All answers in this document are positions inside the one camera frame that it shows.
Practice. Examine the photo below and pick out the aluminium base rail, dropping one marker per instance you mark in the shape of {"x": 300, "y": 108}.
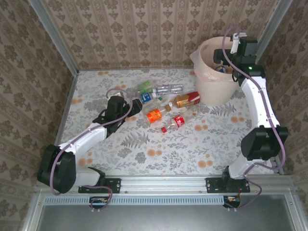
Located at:
{"x": 156, "y": 184}

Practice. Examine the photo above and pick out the aluminium frame post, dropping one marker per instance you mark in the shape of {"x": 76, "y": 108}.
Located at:
{"x": 55, "y": 36}
{"x": 273, "y": 24}

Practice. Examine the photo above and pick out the red cola bottle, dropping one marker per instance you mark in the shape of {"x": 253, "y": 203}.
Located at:
{"x": 178, "y": 121}

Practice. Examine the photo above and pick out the aluminium side rail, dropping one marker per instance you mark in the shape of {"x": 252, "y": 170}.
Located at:
{"x": 67, "y": 101}
{"x": 276, "y": 166}

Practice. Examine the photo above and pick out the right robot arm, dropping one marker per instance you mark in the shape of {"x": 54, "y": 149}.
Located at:
{"x": 257, "y": 101}

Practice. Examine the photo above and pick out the orange label plastic bottle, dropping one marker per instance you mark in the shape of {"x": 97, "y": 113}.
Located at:
{"x": 154, "y": 116}

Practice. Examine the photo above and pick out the grey metal panel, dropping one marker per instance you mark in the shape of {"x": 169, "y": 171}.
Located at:
{"x": 156, "y": 219}

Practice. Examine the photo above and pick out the blue yellow label bottle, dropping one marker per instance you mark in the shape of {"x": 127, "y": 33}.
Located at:
{"x": 220, "y": 69}

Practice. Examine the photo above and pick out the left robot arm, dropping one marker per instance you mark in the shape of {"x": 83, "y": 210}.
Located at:
{"x": 81, "y": 142}

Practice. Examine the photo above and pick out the black connector box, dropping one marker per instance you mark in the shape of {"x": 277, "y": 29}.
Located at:
{"x": 231, "y": 202}
{"x": 96, "y": 201}

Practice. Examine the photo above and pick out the red gold label bottle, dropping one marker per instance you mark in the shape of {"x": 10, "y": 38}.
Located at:
{"x": 187, "y": 98}

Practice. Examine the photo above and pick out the green label plastic bottle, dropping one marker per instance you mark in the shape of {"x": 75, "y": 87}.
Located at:
{"x": 145, "y": 86}

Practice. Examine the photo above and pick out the clear unlabelled plastic bottle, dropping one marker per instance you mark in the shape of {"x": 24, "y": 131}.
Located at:
{"x": 151, "y": 106}

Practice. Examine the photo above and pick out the clear water bottle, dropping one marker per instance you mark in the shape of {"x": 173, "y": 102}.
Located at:
{"x": 168, "y": 89}

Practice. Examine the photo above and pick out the floral tablecloth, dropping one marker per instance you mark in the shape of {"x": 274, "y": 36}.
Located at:
{"x": 168, "y": 149}

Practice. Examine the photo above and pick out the blue label plastic bottle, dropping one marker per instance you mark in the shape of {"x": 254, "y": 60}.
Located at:
{"x": 146, "y": 97}

